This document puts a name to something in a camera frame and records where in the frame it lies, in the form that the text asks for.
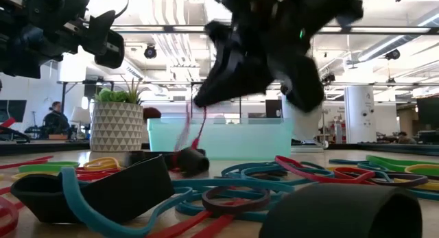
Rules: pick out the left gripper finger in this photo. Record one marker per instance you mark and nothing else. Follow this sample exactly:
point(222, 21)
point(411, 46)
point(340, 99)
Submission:
point(97, 29)
point(111, 51)

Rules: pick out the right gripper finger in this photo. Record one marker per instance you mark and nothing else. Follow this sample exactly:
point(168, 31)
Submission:
point(240, 80)
point(223, 46)

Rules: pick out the green rubber band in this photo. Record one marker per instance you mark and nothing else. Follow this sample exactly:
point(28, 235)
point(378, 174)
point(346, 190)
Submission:
point(48, 167)
point(394, 164)

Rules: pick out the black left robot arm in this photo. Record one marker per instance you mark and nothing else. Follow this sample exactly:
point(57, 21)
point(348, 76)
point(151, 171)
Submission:
point(20, 56)

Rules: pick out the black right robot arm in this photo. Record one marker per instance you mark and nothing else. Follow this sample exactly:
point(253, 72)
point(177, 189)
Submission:
point(336, 8)

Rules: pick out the teal translucent plastic bin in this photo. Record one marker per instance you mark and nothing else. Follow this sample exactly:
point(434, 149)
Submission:
point(240, 138)

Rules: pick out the black round spotlight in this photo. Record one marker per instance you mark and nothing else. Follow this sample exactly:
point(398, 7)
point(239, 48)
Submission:
point(150, 53)
point(392, 54)
point(328, 79)

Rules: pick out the black monitor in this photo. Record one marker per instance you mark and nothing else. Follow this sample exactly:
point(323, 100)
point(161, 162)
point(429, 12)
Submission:
point(428, 112)
point(13, 111)
point(271, 109)

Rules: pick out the succulent in triangle-patterned pot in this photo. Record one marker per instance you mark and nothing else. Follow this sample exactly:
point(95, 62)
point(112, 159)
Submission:
point(116, 128)

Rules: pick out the white cylindrical device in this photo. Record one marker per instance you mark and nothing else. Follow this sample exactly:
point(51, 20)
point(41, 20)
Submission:
point(305, 126)

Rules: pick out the person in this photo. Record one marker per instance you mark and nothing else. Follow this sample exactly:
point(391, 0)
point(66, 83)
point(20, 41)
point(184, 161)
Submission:
point(56, 121)
point(404, 138)

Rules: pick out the red angled bar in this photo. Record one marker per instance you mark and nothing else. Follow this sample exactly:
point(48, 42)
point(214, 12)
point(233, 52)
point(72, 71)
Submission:
point(7, 123)

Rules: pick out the white round column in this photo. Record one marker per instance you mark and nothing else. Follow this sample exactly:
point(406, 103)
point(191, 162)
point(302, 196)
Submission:
point(360, 121)

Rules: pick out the black metal stand frame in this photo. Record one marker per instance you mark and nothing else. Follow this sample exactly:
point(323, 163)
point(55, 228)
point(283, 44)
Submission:
point(63, 104)

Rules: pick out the black aluminium table frame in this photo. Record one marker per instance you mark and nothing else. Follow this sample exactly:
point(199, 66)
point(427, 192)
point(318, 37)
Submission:
point(41, 147)

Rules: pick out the grey air duct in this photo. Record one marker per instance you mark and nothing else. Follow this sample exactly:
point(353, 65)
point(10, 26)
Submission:
point(394, 42)

